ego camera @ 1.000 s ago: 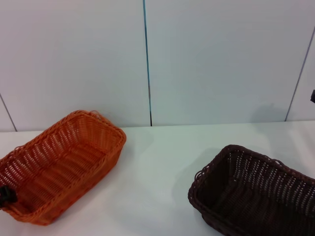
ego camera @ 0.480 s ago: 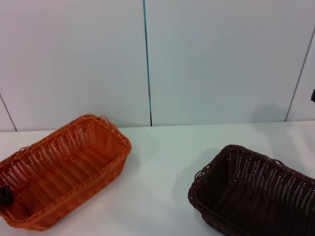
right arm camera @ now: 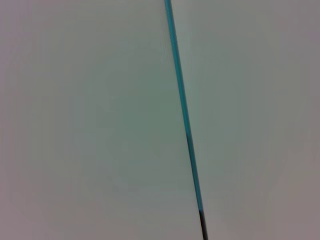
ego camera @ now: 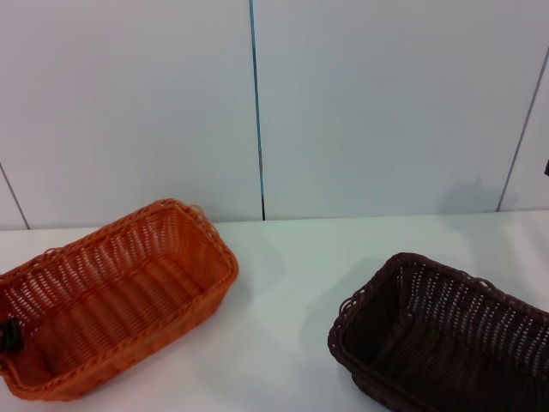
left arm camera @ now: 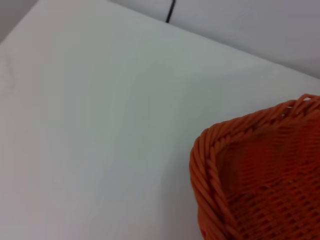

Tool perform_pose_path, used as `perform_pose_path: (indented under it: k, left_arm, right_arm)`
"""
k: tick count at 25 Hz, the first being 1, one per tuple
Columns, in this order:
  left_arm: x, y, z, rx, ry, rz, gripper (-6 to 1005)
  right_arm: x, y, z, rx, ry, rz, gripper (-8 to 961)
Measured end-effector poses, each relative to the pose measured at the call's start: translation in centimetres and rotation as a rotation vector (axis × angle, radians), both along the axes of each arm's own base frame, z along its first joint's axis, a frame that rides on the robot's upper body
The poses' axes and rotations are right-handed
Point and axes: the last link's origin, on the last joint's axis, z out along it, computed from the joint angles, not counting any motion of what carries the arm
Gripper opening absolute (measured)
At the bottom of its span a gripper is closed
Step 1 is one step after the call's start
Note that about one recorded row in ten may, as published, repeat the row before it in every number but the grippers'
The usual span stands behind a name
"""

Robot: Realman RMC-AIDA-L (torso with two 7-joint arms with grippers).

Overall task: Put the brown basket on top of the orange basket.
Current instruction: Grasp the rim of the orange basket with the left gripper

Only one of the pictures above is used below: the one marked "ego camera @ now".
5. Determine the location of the dark brown woven plastic basket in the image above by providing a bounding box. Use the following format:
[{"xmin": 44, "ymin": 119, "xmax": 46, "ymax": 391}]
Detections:
[{"xmin": 327, "ymin": 251, "xmax": 549, "ymax": 412}]

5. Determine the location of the orange woven plastic basket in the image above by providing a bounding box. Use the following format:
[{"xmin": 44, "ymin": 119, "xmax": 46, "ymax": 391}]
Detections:
[{"xmin": 0, "ymin": 197, "xmax": 240, "ymax": 403}]

